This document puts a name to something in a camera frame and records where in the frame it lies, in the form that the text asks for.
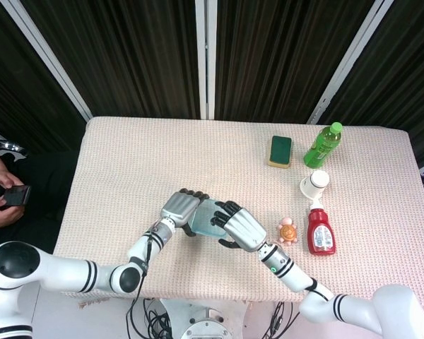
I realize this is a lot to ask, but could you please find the person's left bare hand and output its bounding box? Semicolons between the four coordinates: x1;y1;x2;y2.
0;169;24;190

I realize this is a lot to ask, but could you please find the orange pink turtle toy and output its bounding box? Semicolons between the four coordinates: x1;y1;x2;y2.
277;216;300;246

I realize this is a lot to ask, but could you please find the chrome chair part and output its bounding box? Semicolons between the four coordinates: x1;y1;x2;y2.
0;139;32;158

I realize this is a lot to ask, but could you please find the black smartphone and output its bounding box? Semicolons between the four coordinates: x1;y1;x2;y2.
3;184;32;208

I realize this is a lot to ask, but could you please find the white paper cup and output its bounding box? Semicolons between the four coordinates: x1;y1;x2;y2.
300;169;331;201

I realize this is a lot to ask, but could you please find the teal container lid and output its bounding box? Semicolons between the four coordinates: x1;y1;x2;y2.
189;198;230;238

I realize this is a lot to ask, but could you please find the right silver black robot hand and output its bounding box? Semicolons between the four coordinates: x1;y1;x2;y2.
210;200;269;254

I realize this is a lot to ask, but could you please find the clear plastic container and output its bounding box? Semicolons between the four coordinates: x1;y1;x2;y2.
187;218;230;240

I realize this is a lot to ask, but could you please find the white silver robot base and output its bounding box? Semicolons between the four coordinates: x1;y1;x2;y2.
160;298;250;339

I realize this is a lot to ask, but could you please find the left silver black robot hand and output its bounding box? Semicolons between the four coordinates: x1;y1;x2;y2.
160;189;210;238

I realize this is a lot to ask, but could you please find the black cable bundle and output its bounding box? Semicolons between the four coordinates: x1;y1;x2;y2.
141;298;172;339
264;302;303;339

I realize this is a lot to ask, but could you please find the green drink bottle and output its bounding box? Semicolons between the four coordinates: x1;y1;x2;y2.
302;121;343;168

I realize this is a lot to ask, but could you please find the white frame post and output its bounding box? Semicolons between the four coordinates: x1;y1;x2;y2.
194;0;217;120
306;0;395;125
0;0;93;121

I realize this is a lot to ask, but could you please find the black pleated curtain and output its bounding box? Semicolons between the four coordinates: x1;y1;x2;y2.
317;0;424;167
0;0;86;155
214;0;379;124
20;0;201;119

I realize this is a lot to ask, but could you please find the person's right bare hand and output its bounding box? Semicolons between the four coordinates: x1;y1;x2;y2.
0;196;25;236

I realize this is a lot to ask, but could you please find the pink waffle tablecloth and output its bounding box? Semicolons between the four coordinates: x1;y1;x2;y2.
52;116;424;312

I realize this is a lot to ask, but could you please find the red ketchup squeeze bottle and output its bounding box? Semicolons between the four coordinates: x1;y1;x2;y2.
307;199;337;255

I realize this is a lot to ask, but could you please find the green yellow scrub sponge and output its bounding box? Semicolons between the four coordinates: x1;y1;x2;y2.
267;135;293;168

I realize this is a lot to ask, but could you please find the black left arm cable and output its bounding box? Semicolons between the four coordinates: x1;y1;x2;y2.
126;231;155;339

